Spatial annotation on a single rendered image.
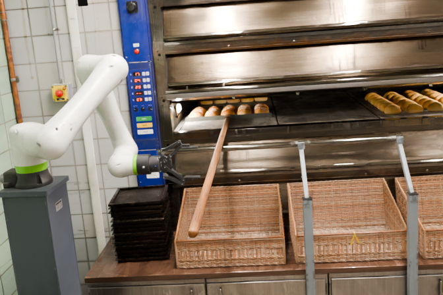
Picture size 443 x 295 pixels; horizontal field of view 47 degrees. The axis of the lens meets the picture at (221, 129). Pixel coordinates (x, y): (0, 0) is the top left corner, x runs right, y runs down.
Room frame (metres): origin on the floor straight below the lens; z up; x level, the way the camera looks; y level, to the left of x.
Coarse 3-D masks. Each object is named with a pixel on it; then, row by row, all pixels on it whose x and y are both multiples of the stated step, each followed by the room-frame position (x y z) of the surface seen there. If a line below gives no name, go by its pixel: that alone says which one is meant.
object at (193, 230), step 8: (224, 128) 2.78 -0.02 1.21; (224, 136) 2.62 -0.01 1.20; (216, 144) 2.45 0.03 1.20; (216, 152) 2.27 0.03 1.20; (216, 160) 2.15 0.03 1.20; (208, 176) 1.91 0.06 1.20; (208, 184) 1.82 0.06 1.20; (208, 192) 1.75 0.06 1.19; (200, 200) 1.65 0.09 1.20; (200, 208) 1.58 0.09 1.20; (200, 216) 1.52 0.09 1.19; (192, 224) 1.45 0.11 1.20; (192, 232) 1.40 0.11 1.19
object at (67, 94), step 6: (54, 84) 2.88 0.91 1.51; (60, 84) 2.88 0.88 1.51; (66, 84) 2.87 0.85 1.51; (54, 90) 2.87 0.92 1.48; (66, 90) 2.87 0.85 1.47; (72, 90) 2.93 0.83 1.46; (54, 96) 2.87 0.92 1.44; (66, 96) 2.87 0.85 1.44; (72, 96) 2.92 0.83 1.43; (54, 102) 2.88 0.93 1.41
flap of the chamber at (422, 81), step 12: (324, 84) 2.70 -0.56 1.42; (336, 84) 2.69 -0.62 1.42; (348, 84) 2.68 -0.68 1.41; (360, 84) 2.68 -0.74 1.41; (372, 84) 2.67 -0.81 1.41; (384, 84) 2.67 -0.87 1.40; (396, 84) 2.68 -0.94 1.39; (408, 84) 2.74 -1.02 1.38; (420, 84) 2.79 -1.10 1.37; (168, 96) 2.75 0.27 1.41; (180, 96) 2.75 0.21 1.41; (192, 96) 2.74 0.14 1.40; (204, 96) 2.74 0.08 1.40; (216, 96) 2.77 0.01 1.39; (228, 96) 2.83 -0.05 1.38; (240, 96) 2.88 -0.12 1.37
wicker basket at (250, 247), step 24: (192, 192) 2.85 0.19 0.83; (216, 192) 2.84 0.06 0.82; (240, 192) 2.83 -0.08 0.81; (264, 192) 2.82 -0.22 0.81; (192, 216) 2.82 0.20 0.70; (216, 216) 2.81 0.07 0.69; (240, 216) 2.79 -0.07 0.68; (264, 216) 2.78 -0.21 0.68; (192, 240) 2.40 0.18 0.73; (216, 240) 2.39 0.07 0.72; (240, 240) 2.38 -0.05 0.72; (264, 240) 2.37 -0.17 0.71; (192, 264) 2.40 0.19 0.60; (216, 264) 2.39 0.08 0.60; (240, 264) 2.38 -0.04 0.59; (264, 264) 2.37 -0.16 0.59
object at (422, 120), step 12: (360, 120) 2.87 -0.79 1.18; (372, 120) 2.84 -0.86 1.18; (384, 120) 2.82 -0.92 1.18; (396, 120) 2.81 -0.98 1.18; (408, 120) 2.80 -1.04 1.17; (420, 120) 2.80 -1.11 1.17; (432, 120) 2.79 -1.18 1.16; (180, 132) 2.90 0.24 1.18; (192, 132) 2.89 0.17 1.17; (204, 132) 2.89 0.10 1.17; (216, 132) 2.88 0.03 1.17; (228, 132) 2.88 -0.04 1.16; (240, 132) 2.87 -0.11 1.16; (252, 132) 2.87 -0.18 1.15; (264, 132) 2.86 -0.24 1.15; (276, 132) 2.86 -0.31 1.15; (288, 132) 2.85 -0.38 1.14
